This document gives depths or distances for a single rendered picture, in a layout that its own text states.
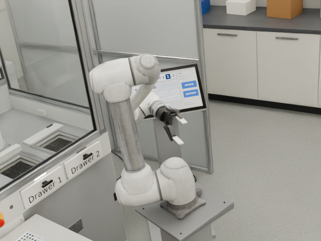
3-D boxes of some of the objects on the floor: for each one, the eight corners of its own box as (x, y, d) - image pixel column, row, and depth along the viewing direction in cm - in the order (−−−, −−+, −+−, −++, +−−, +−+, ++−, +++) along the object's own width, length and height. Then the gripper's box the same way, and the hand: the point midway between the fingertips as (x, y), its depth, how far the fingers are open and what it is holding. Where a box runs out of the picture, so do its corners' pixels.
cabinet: (130, 246, 345) (112, 150, 309) (14, 355, 275) (-26, 247, 239) (43, 206, 400) (20, 121, 364) (-72, 288, 330) (-115, 192, 294)
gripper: (153, 132, 272) (174, 154, 258) (158, 94, 258) (180, 115, 244) (165, 129, 276) (186, 150, 261) (170, 92, 261) (192, 112, 247)
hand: (182, 132), depth 253 cm, fingers open, 13 cm apart
